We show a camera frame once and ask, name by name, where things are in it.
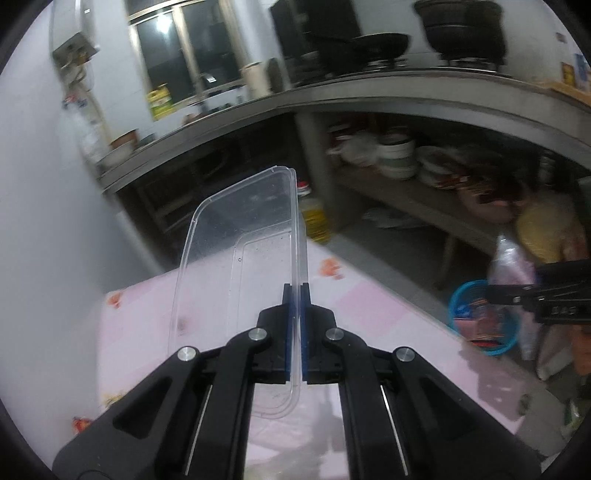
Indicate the white plastic bag on shelf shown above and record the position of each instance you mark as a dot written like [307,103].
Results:
[360,149]

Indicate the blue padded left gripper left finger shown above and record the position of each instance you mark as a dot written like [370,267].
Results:
[287,327]

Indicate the stack of white bowls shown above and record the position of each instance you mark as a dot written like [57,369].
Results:
[396,156]

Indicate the black rice cooker pot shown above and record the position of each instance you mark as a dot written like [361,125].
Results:
[464,30]

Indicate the clear plastic food container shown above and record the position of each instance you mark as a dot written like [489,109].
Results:
[242,255]

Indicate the yellow food in plastic bag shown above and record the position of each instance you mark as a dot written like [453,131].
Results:
[550,229]

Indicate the cream ceramic jug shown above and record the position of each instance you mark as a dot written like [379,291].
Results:
[256,80]

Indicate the yellow detergent bottle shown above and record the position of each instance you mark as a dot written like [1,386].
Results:
[160,102]

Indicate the blue plastic mesh basket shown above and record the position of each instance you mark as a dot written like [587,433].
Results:
[472,291]

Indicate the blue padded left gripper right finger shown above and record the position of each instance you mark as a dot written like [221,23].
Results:
[305,303]

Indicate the pink plastic basin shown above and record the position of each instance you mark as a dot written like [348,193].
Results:
[497,203]

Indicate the yellow cooking oil bottle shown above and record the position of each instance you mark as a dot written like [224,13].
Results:
[315,219]

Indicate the red snack bag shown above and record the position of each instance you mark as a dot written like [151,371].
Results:
[480,323]

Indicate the black wok on stove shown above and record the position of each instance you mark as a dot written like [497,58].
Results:
[382,50]

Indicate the person's right hand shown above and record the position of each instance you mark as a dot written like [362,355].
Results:
[581,350]

